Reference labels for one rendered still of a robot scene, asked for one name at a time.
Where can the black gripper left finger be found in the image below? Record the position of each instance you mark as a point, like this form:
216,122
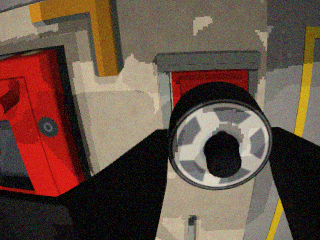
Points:
122,202

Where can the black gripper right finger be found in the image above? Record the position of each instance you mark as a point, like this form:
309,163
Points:
295,165

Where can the black rubber tyre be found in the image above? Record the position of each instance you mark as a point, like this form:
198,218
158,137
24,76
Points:
206,110

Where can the yellow boundary line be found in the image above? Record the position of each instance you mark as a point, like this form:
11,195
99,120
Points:
310,34

